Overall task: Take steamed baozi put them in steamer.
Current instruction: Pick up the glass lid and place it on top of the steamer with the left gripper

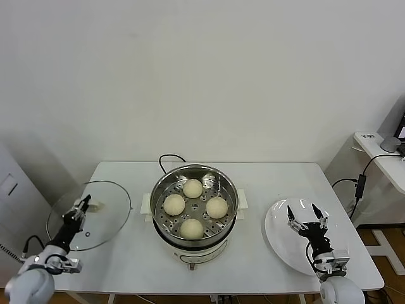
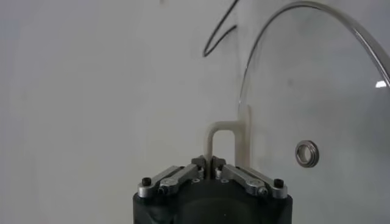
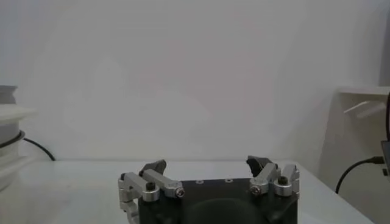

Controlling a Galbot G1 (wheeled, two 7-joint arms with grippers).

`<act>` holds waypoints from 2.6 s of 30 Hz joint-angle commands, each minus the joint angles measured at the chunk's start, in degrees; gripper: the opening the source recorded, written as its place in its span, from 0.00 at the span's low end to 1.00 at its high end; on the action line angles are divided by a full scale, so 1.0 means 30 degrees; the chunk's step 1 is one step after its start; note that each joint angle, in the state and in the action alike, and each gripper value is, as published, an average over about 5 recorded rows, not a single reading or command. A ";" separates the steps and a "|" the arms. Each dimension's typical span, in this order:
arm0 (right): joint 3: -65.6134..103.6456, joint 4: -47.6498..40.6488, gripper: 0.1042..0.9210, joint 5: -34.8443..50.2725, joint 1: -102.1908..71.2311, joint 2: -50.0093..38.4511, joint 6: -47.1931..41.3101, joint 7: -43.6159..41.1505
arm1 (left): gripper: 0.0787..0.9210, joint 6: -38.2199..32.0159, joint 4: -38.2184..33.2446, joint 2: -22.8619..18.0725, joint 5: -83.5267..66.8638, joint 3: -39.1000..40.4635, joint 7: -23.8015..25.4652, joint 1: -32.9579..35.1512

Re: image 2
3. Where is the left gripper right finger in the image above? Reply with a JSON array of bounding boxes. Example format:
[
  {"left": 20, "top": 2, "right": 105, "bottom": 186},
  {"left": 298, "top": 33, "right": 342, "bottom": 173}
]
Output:
[{"left": 210, "top": 155, "right": 289, "bottom": 200}]

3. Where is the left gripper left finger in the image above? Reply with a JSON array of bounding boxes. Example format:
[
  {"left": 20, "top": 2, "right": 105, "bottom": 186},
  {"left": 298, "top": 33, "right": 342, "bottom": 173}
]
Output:
[{"left": 136, "top": 155, "right": 211, "bottom": 198}]

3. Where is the glass lid with cream handle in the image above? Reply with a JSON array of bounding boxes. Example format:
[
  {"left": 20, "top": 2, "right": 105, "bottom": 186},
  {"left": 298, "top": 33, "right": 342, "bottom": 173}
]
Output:
[{"left": 203, "top": 0, "right": 390, "bottom": 224}]

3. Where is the black cooker power cable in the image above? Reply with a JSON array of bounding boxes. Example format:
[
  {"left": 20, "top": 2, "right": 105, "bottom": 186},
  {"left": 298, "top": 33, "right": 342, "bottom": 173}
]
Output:
[{"left": 202, "top": 0, "right": 241, "bottom": 58}]

